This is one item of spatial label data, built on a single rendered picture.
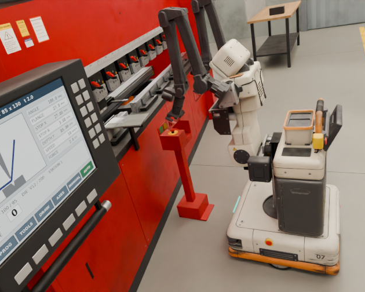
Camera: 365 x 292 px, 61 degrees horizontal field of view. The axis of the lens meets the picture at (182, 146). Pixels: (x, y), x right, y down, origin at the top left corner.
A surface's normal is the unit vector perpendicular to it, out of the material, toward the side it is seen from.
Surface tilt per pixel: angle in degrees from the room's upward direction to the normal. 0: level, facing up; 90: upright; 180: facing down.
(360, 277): 0
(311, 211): 90
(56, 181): 90
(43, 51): 90
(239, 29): 90
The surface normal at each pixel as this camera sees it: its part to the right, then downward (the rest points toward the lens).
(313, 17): -0.23, 0.49
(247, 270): -0.20, -0.87
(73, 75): 0.93, -0.02
